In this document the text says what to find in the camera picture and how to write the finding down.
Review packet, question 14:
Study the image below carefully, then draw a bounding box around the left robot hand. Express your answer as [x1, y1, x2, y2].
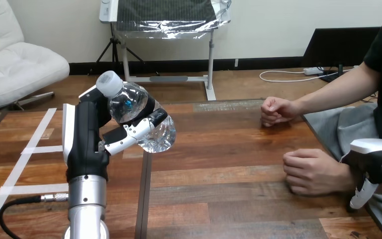
[62, 85, 169, 183]

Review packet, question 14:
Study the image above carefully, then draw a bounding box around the person's hand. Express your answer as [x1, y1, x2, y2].
[282, 148, 355, 196]
[260, 96, 302, 128]

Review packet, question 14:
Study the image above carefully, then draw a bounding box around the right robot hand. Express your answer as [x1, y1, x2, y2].
[340, 138, 382, 211]

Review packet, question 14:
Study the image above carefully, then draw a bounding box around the clear water bottle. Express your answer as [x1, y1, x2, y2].
[95, 70, 177, 154]

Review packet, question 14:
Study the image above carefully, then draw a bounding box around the white power strip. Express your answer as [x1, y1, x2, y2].
[303, 66, 324, 76]

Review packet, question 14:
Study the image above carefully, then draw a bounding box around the white desk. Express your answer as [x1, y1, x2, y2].
[99, 0, 217, 102]

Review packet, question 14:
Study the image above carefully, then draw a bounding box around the dark screen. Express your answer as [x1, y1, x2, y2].
[302, 26, 382, 83]

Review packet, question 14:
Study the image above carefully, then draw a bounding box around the black tripod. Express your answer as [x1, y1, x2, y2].
[95, 23, 146, 73]

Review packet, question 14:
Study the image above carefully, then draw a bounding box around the white cushioned chair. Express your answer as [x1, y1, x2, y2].
[0, 0, 71, 112]

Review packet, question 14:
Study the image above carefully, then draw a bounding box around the foil sheet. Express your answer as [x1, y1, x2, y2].
[114, 0, 233, 40]

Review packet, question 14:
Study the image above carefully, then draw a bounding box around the white power cable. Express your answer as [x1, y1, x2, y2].
[259, 67, 357, 84]

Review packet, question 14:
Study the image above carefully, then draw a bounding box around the tangle of cables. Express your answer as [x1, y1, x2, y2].
[359, 92, 379, 104]

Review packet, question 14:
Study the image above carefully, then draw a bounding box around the black cable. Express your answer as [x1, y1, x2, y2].
[0, 192, 70, 239]

